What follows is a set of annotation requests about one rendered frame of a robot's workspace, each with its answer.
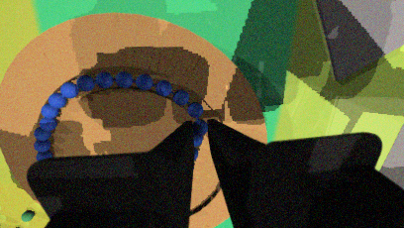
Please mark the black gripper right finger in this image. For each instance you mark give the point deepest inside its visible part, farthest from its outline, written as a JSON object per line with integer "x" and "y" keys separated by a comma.
{"x": 252, "y": 174}

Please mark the tan round bead board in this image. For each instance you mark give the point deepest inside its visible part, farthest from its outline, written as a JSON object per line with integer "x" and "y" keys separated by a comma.
{"x": 119, "y": 120}

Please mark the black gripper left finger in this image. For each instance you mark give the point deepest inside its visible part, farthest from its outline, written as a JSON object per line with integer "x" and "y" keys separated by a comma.
{"x": 158, "y": 181}

